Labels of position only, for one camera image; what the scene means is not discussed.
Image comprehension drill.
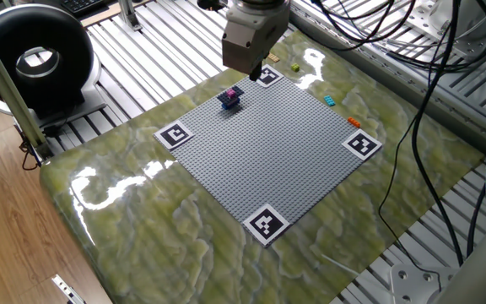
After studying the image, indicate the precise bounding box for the black keyboard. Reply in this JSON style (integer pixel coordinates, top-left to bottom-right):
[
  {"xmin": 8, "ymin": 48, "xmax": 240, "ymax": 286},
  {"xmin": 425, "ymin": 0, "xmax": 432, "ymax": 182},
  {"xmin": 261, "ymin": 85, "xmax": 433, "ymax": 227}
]
[{"xmin": 59, "ymin": 0, "xmax": 105, "ymax": 14}]

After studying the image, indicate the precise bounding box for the wooden board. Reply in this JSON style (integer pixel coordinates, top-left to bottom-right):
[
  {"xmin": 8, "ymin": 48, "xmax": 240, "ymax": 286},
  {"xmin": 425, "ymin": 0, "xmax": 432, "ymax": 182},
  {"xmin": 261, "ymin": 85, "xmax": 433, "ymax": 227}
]
[{"xmin": 80, "ymin": 0, "xmax": 154, "ymax": 29}]

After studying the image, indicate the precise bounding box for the grey Lego baseplate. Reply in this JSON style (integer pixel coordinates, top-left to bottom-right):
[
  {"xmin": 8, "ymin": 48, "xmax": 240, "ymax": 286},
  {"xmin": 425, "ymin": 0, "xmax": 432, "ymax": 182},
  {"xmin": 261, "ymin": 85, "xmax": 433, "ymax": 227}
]
[{"xmin": 170, "ymin": 76, "xmax": 359, "ymax": 224}]

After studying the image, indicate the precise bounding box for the black Lego plate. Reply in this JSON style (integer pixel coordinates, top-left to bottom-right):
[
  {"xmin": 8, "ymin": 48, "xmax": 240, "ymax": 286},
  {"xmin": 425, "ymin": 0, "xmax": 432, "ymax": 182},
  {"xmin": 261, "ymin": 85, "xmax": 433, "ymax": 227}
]
[{"xmin": 216, "ymin": 85, "xmax": 246, "ymax": 106}]

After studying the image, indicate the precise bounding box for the silver robot mounting plate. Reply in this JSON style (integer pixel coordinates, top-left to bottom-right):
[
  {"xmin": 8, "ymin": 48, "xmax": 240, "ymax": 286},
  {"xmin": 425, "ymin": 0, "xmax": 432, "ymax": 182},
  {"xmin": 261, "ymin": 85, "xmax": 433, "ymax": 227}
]
[{"xmin": 389, "ymin": 263, "xmax": 459, "ymax": 304}]

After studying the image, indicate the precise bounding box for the black ring shaped device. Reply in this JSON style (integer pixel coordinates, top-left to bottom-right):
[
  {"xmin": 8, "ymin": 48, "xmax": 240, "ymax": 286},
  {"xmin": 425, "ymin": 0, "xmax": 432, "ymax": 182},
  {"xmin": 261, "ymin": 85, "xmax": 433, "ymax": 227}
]
[{"xmin": 0, "ymin": 3, "xmax": 109, "ymax": 128}]

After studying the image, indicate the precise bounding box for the aluminium profile post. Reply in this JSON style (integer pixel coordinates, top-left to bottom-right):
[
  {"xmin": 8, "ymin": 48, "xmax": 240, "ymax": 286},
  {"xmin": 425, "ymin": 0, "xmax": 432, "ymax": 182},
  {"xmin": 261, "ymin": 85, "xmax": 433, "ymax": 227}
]
[
  {"xmin": 118, "ymin": 0, "xmax": 143, "ymax": 31},
  {"xmin": 0, "ymin": 16, "xmax": 54, "ymax": 160}
]

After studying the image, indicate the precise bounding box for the black cable bundle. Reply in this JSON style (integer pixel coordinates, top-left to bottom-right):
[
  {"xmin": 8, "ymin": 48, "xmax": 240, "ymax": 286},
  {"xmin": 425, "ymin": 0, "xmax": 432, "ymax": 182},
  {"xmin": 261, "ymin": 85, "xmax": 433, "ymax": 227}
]
[{"xmin": 310, "ymin": 0, "xmax": 486, "ymax": 75}]

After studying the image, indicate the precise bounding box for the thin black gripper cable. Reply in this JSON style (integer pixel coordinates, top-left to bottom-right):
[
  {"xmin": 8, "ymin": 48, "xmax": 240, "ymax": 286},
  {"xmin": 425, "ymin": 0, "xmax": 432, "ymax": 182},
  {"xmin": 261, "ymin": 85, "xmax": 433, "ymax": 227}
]
[{"xmin": 377, "ymin": 117, "xmax": 445, "ymax": 292}]

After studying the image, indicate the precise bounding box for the white perforated metal plate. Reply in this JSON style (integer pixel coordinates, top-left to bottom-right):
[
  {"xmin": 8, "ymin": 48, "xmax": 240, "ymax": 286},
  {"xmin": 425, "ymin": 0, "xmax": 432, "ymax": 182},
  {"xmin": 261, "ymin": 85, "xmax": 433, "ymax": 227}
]
[{"xmin": 405, "ymin": 0, "xmax": 486, "ymax": 58}]

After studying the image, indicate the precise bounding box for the tan metal gripper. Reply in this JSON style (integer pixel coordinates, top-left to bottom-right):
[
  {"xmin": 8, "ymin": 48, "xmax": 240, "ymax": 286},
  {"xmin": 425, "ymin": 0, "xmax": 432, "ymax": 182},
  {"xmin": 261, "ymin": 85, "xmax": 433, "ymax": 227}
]
[{"xmin": 220, "ymin": 15, "xmax": 291, "ymax": 83}]

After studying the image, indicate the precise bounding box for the small metal bracket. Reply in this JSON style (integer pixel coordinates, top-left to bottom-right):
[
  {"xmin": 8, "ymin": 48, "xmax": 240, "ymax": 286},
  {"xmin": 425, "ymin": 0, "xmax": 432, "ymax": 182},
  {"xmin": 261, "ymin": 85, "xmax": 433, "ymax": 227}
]
[{"xmin": 51, "ymin": 274, "xmax": 87, "ymax": 304}]

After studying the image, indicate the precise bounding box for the black white fiducial marker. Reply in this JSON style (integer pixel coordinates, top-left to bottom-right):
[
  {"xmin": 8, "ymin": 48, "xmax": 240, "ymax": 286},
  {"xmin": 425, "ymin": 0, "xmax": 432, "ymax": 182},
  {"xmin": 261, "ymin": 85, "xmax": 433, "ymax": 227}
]
[
  {"xmin": 254, "ymin": 63, "xmax": 285, "ymax": 89},
  {"xmin": 153, "ymin": 119, "xmax": 196, "ymax": 152},
  {"xmin": 341, "ymin": 128, "xmax": 384, "ymax": 162},
  {"xmin": 241, "ymin": 203, "xmax": 291, "ymax": 248}
]

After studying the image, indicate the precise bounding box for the black cable green connector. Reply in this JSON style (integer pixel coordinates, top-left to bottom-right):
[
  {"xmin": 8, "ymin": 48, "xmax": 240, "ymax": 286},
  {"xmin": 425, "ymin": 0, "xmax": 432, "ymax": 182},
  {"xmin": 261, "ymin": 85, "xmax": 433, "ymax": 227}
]
[{"xmin": 410, "ymin": 0, "xmax": 466, "ymax": 267}]

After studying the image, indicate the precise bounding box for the silver round wrist flange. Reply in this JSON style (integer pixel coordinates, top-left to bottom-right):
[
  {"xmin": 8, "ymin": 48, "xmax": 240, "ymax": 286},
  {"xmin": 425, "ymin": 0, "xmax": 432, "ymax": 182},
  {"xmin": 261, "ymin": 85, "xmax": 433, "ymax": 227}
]
[{"xmin": 235, "ymin": 0, "xmax": 289, "ymax": 8}]

